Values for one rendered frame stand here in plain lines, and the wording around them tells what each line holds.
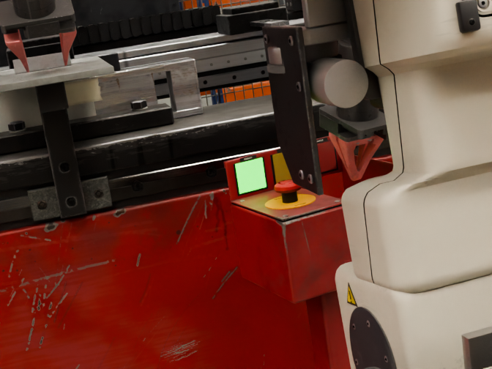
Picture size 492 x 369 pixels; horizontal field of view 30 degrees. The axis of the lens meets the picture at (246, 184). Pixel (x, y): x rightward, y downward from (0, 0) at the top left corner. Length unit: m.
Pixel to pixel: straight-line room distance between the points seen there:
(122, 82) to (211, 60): 0.32
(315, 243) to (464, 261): 0.44
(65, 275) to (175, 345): 0.22
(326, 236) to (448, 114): 0.49
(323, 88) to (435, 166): 0.12
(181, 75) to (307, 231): 0.46
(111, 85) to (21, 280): 0.35
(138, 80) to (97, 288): 0.35
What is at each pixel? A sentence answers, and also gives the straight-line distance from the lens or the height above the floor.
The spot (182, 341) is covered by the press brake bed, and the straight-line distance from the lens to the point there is 1.55.
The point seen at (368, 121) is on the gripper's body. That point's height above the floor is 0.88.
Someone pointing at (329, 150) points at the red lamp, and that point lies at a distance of 1.41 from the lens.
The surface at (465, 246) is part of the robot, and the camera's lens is 0.83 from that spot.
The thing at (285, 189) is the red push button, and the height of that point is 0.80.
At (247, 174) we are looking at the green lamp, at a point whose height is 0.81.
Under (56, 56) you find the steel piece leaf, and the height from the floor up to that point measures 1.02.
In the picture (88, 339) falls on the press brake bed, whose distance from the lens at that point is 1.52.
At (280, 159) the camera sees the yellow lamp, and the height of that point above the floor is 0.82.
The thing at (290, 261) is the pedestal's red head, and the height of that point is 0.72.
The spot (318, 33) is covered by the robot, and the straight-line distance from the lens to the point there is 0.88.
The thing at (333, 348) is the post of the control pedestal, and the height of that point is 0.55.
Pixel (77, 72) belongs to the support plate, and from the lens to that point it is 1.30.
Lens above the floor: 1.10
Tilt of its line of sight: 13 degrees down
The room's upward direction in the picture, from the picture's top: 8 degrees counter-clockwise
